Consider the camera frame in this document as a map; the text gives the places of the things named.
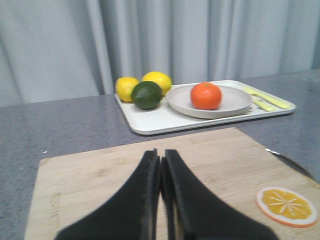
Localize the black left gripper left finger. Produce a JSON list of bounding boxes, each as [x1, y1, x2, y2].
[[56, 149, 161, 240]]

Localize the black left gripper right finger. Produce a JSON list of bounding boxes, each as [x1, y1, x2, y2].
[[161, 149, 278, 240]]

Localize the orange mandarin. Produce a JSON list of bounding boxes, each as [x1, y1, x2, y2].
[[190, 82, 223, 110]]

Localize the beige round plate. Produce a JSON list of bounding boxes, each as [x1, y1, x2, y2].
[[166, 85, 253, 119]]

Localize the white bear print tray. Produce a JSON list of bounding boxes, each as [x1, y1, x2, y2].
[[115, 80, 296, 135]]

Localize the wooden cutting board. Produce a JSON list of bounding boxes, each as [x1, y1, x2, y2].
[[25, 128, 320, 240]]

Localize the orange slice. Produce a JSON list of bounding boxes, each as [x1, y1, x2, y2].
[[256, 186, 319, 228]]

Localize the green lime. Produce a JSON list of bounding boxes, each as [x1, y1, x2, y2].
[[131, 81, 162, 110]]

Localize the yellow lemon left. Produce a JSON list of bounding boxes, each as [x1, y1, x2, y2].
[[115, 76, 139, 103]]

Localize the yellow lemon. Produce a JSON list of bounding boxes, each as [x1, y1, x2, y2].
[[115, 76, 139, 103], [141, 71, 173, 97]]

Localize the light green plastic knife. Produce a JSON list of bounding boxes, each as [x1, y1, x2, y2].
[[252, 98, 276, 112]]

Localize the yellow lemon right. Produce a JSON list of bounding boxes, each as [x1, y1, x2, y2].
[[141, 71, 173, 97]]

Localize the light green plastic fork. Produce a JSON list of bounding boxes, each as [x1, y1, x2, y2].
[[243, 86, 291, 110]]

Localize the grey curtain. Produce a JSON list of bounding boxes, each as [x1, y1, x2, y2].
[[0, 0, 320, 106]]

